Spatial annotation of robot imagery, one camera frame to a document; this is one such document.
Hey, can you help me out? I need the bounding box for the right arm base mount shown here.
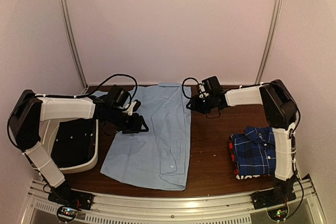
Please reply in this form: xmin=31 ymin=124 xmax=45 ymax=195
xmin=251 ymin=182 xmax=296 ymax=222

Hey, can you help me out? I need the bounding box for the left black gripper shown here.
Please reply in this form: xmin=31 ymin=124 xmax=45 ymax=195
xmin=108 ymin=106 xmax=149 ymax=134

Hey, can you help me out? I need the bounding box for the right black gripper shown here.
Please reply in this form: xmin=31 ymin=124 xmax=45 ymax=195
xmin=187 ymin=94 xmax=215 ymax=113

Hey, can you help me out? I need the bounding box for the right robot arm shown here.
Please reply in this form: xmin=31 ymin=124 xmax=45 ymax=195
xmin=186 ymin=76 xmax=301 ymax=184

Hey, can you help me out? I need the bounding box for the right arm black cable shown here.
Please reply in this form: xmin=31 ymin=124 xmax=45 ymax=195
xmin=181 ymin=77 xmax=202 ymax=100

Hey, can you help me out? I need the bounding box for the blue plaid folded shirt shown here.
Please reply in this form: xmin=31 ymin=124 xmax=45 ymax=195
xmin=231 ymin=126 xmax=276 ymax=175

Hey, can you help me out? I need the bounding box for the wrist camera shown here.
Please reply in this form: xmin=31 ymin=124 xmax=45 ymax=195
xmin=124 ymin=100 xmax=141 ymax=116
xmin=197 ymin=83 xmax=208 ymax=99

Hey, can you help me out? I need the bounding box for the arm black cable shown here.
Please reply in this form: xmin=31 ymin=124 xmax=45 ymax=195
xmin=6 ymin=73 xmax=139 ymax=151
xmin=181 ymin=77 xmax=202 ymax=100

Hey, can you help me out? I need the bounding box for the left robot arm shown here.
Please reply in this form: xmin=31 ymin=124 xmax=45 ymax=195
xmin=7 ymin=86 xmax=149 ymax=205

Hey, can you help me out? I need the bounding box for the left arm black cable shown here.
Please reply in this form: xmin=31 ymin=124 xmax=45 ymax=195
xmin=6 ymin=73 xmax=139 ymax=151

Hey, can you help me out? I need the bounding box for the aluminium frame post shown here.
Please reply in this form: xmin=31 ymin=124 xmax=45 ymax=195
xmin=255 ymin=0 xmax=283 ymax=84
xmin=59 ymin=0 xmax=88 ymax=90

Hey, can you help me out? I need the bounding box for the left aluminium frame post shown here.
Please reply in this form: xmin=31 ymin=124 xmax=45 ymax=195
xmin=59 ymin=0 xmax=88 ymax=90

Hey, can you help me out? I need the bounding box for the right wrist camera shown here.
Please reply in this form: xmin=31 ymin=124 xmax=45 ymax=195
xmin=197 ymin=83 xmax=208 ymax=99

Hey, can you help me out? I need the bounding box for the white plastic bin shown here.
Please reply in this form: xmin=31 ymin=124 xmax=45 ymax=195
xmin=40 ymin=119 xmax=98 ymax=174

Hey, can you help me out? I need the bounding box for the red black folded shirt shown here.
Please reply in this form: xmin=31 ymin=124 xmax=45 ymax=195
xmin=228 ymin=137 xmax=271 ymax=180

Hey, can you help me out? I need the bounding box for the light blue long sleeve shirt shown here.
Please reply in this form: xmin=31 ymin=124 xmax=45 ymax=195
xmin=100 ymin=83 xmax=191 ymax=191

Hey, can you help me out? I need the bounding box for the right aluminium frame post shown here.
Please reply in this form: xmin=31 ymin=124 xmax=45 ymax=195
xmin=255 ymin=0 xmax=283 ymax=84

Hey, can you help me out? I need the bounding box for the aluminium front rail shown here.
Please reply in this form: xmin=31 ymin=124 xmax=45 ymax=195
xmin=19 ymin=179 xmax=327 ymax=223

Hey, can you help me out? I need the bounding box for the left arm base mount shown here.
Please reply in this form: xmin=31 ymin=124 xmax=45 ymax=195
xmin=48 ymin=185 xmax=94 ymax=223

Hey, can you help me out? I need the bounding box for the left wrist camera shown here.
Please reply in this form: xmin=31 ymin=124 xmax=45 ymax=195
xmin=124 ymin=100 xmax=141 ymax=116

